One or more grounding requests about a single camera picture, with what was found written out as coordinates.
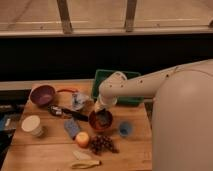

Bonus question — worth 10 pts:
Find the black handled tool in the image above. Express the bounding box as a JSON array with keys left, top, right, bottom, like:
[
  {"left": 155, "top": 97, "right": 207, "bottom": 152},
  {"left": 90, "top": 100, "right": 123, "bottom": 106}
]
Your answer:
[{"left": 48, "top": 105, "right": 88, "bottom": 122}]

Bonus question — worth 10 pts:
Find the purple bowl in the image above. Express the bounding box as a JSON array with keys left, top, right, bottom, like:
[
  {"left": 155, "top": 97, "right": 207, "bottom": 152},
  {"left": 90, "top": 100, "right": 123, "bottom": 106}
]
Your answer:
[{"left": 30, "top": 85, "right": 56, "bottom": 107}]

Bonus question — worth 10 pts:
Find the bunch of grapes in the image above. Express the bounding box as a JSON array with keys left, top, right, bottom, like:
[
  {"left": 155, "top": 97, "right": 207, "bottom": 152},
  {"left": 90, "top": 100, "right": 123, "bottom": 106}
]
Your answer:
[{"left": 89, "top": 135, "right": 119, "bottom": 155}]

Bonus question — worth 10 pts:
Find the black eraser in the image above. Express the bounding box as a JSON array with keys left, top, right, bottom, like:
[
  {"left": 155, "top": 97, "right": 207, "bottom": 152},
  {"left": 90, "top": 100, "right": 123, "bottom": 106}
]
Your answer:
[{"left": 97, "top": 110, "right": 107, "bottom": 126}]

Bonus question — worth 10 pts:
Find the red chili pepper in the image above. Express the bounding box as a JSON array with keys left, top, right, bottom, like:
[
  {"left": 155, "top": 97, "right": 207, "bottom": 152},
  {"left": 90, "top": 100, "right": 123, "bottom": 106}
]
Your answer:
[{"left": 57, "top": 89, "right": 78, "bottom": 93}]

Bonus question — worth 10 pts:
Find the green tray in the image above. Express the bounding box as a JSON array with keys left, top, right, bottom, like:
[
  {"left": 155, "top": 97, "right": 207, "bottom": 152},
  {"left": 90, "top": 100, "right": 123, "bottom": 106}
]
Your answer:
[{"left": 91, "top": 69, "right": 143, "bottom": 106}]

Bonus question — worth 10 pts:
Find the blue sponge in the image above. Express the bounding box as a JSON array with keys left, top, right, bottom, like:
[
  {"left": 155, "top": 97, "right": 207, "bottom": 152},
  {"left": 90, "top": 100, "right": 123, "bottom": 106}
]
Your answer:
[{"left": 64, "top": 119, "right": 80, "bottom": 139}]

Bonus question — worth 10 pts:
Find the white cup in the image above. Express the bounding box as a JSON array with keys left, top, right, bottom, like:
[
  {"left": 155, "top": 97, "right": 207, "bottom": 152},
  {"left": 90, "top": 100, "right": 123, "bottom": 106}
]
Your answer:
[{"left": 21, "top": 115, "right": 43, "bottom": 137}]

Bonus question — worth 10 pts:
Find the apple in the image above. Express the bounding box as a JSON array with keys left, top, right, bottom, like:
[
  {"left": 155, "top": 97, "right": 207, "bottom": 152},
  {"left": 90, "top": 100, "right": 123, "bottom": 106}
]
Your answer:
[{"left": 75, "top": 132, "right": 90, "bottom": 148}]

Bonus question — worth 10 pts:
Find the blue cup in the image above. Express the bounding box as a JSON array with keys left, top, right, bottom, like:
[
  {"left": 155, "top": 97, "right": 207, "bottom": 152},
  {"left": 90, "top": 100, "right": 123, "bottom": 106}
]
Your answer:
[{"left": 118, "top": 121, "right": 133, "bottom": 137}]

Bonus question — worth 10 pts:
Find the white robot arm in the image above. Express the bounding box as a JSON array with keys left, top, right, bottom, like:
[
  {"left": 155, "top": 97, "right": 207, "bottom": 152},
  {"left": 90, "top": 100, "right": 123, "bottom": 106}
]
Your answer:
[{"left": 95, "top": 59, "right": 213, "bottom": 171}]

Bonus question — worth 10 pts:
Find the red bowl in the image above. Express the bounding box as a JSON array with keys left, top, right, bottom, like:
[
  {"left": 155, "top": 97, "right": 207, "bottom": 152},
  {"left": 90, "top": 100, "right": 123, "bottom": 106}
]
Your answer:
[{"left": 89, "top": 110, "right": 113, "bottom": 132}]

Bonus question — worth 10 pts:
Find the clear plastic piece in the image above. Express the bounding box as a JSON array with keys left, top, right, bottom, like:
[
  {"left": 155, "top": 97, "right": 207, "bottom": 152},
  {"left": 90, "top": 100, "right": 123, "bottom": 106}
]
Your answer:
[{"left": 73, "top": 151, "right": 90, "bottom": 160}]

